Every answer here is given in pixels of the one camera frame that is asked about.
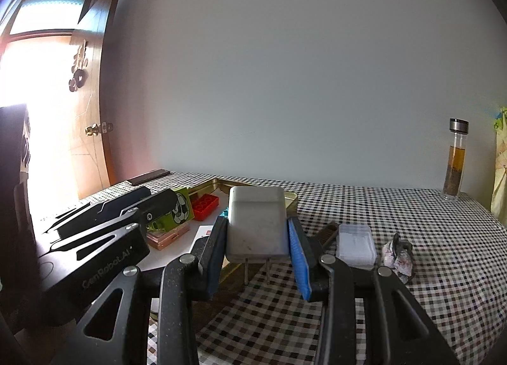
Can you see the clear plastic case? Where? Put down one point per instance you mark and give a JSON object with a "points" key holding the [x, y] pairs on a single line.
{"points": [[355, 246]]}

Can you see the glass tea bottle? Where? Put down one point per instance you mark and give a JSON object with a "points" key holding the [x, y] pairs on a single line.
{"points": [[456, 159]]}

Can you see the brass door knob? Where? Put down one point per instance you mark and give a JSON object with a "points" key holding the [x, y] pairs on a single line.
{"points": [[96, 129]]}

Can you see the green patterned cloth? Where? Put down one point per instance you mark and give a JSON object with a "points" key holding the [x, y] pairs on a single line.
{"points": [[499, 193]]}

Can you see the dark flat bar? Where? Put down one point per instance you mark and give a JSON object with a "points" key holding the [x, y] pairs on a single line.
{"points": [[148, 176]]}

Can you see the pink card case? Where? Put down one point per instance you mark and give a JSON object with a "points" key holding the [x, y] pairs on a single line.
{"points": [[161, 239]]}

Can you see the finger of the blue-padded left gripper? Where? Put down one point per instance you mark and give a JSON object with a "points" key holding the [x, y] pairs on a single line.
{"points": [[88, 215]]}

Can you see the door hanging ornament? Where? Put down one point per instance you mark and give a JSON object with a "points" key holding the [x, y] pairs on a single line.
{"points": [[78, 69]]}

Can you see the white charger plug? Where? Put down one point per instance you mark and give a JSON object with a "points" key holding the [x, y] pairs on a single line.
{"points": [[257, 226]]}

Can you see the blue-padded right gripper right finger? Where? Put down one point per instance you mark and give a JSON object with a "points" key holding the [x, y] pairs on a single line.
{"points": [[398, 330]]}

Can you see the brown comb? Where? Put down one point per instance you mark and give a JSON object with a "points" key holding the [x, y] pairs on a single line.
{"points": [[327, 234]]}

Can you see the white paper tin liner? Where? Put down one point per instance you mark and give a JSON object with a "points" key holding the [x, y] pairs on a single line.
{"points": [[160, 258]]}

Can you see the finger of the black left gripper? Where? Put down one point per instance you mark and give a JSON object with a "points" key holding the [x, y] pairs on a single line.
{"points": [[149, 209]]}

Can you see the red toy brick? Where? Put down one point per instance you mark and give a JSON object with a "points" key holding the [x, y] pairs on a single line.
{"points": [[204, 205]]}

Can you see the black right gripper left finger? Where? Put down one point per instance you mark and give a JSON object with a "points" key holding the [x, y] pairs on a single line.
{"points": [[115, 329]]}

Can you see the green toy brick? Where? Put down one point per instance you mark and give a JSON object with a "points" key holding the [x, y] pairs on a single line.
{"points": [[180, 213]]}

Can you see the wooden door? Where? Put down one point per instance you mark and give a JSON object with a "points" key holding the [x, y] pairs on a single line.
{"points": [[43, 38]]}

